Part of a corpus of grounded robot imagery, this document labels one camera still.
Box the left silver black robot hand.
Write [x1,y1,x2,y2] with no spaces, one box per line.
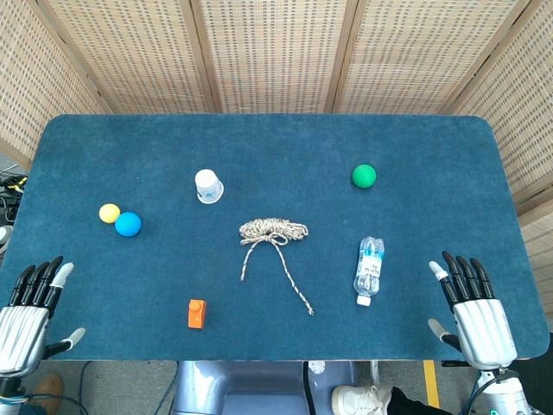
[0,255,86,376]

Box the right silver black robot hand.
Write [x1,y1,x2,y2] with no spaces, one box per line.
[427,250,518,371]

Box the speckled beige rope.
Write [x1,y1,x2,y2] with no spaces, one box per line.
[238,217,315,316]

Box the grey-blue robot base column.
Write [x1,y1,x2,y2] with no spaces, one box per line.
[170,360,378,415]

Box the brown shoe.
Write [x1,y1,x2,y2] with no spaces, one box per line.
[30,373,66,412]

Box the black trouser leg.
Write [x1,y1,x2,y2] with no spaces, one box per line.
[383,386,442,415]

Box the clear plastic water bottle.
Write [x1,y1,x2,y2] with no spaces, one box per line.
[353,235,386,307]

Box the yellow foam ball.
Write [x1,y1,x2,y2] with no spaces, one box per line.
[99,202,122,225]

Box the white sneaker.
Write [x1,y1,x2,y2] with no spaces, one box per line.
[331,384,395,415]

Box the blue foam ball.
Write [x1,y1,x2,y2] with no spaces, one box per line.
[114,211,143,238]

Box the orange wooden bottle-shaped block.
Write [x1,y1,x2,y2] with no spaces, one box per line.
[187,298,208,330]

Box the green foam ball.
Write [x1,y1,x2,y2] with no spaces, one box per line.
[352,163,378,190]

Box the white floral paper cup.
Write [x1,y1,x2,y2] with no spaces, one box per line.
[194,169,226,206]

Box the blue carpet table mat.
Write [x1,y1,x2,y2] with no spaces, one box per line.
[0,113,552,362]

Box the floor cable clutter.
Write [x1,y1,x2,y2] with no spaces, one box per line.
[0,169,29,254]

